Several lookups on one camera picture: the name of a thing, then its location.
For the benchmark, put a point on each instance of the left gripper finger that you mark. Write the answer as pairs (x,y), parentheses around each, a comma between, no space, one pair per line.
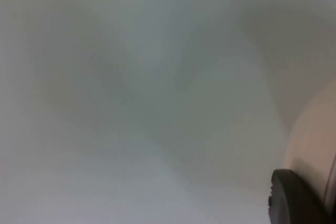
(291,203)

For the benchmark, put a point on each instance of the pale wooden bowl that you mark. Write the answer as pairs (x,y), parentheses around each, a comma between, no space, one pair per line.
(312,140)

